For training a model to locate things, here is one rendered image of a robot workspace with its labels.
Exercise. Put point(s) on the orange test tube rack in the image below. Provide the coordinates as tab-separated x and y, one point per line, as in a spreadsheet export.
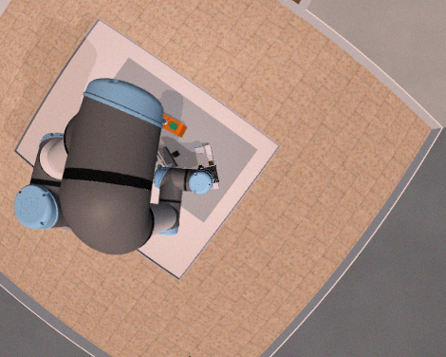
181	127

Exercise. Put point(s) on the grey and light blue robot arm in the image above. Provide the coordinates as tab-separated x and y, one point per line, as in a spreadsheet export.
114	139

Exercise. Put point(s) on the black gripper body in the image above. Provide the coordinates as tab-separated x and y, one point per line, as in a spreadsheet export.
213	169

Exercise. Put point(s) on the grey flat rectangular mat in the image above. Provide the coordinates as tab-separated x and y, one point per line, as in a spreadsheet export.
231	153

